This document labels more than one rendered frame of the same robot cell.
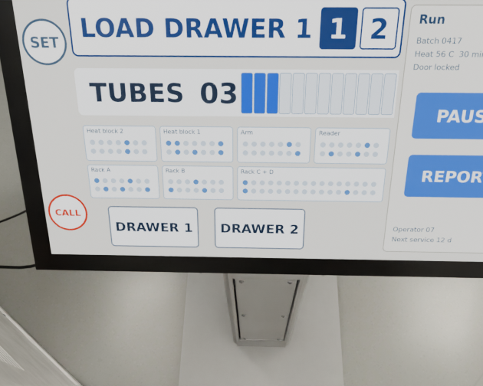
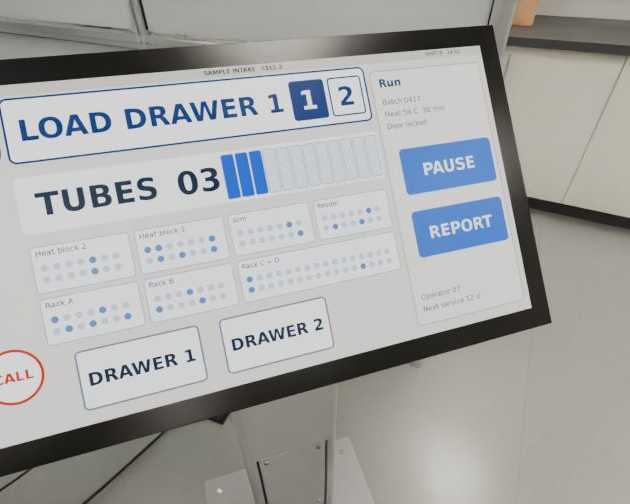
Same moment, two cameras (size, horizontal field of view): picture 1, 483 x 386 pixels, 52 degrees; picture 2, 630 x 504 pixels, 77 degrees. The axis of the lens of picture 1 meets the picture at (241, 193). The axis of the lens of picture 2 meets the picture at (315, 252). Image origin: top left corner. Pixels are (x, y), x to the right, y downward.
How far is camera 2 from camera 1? 0.21 m
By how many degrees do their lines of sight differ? 26
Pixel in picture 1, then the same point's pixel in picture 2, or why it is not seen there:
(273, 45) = (248, 123)
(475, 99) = (450, 148)
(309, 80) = (293, 152)
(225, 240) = (240, 360)
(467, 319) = (479, 453)
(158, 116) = (130, 219)
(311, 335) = not seen: outside the picture
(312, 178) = (323, 257)
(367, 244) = (401, 322)
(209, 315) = not seen: outside the picture
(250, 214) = (263, 317)
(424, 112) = (410, 167)
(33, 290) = not seen: outside the picture
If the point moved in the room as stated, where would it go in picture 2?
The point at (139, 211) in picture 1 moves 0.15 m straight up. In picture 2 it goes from (121, 349) to (34, 179)
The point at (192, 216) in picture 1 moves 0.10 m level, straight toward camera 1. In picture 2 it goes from (193, 338) to (246, 439)
